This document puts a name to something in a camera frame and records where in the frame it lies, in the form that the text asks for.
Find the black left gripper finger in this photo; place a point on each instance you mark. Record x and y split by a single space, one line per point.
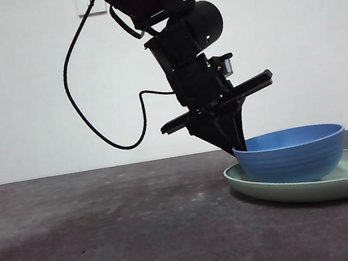
240 126
220 133

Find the blue ribbed bowl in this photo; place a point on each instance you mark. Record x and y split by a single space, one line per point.
291 161

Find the green shallow plate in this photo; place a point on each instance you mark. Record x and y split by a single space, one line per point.
303 193

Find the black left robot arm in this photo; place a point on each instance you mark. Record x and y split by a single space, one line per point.
179 37

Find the white wall socket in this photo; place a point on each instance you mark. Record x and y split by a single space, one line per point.
98 9

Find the pale grey left wrist camera box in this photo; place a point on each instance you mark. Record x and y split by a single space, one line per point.
228 67

